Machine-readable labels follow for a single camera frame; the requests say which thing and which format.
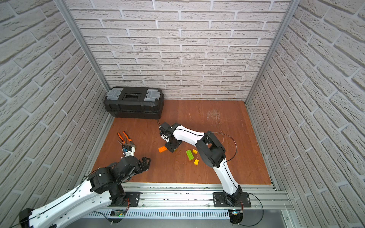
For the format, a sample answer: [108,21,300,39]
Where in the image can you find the long green lego brick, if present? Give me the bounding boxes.
[186,150,194,161]

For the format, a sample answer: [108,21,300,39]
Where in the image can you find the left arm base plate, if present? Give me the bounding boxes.
[109,192,142,207]

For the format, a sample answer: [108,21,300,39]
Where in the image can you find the orange lego brick left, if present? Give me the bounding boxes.
[158,146,167,153]

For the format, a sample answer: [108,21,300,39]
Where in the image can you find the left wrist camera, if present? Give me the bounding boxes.
[123,144,136,157]

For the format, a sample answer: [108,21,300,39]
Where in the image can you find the orange handled pliers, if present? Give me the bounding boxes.
[117,131,132,145]

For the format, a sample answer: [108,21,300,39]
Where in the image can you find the black plastic toolbox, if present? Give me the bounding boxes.
[104,87,164,120]

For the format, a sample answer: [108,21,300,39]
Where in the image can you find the aluminium rail frame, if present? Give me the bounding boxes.
[71,182,299,228]

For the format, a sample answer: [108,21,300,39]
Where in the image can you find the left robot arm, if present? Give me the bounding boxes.
[19,156,151,228]

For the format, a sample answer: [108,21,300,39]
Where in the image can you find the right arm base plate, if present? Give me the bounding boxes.
[213,192,252,208]

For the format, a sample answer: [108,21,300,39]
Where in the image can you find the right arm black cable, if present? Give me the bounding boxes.
[213,131,238,166]

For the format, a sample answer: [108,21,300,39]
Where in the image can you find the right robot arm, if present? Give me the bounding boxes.
[159,123,242,207]

